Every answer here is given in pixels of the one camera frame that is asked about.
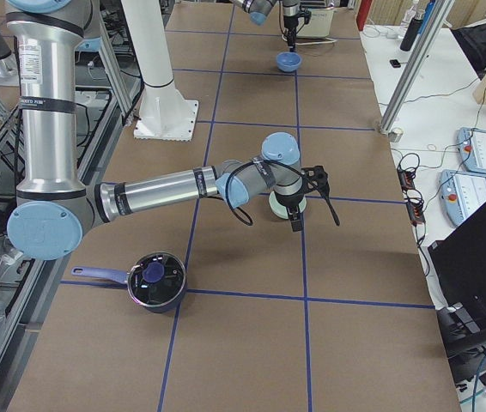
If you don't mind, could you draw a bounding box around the black laptop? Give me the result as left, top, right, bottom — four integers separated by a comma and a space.
427, 200, 486, 310

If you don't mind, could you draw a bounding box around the white camera pedestal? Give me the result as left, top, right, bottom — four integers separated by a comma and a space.
122, 0, 199, 142

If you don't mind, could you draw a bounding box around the lower blue teach pendant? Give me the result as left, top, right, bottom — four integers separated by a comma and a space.
440, 169, 486, 227

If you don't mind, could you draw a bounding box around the green bowl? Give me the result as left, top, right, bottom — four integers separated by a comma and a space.
269, 191, 307, 220

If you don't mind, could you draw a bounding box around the cream toaster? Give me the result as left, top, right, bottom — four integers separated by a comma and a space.
296, 1, 335, 39

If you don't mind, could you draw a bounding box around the blue bowl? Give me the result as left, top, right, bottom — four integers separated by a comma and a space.
276, 51, 302, 73

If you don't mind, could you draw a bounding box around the black water bottle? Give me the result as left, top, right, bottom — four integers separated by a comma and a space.
400, 10, 424, 52

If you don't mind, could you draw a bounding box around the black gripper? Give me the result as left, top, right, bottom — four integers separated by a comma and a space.
282, 13, 299, 52
276, 192, 304, 233

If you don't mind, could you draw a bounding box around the small black puck device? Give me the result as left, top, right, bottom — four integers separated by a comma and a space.
389, 59, 401, 68

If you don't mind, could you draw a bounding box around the black camera cable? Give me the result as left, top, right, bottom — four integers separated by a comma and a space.
223, 159, 341, 227

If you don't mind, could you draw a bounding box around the aluminium frame post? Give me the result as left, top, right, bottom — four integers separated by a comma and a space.
378, 0, 455, 142

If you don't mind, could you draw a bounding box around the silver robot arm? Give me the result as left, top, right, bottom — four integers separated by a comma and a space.
231, 0, 310, 52
5, 1, 304, 260

